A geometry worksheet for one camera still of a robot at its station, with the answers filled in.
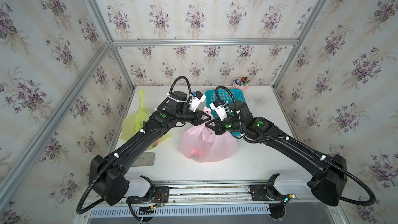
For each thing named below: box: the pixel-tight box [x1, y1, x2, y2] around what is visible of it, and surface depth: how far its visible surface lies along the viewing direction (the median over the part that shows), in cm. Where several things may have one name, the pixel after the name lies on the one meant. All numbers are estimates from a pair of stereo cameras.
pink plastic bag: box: [179, 106, 237, 163], surface depth 74 cm
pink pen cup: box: [233, 75, 251, 94], surface depth 111 cm
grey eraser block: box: [131, 152, 155, 167], surface depth 83 cm
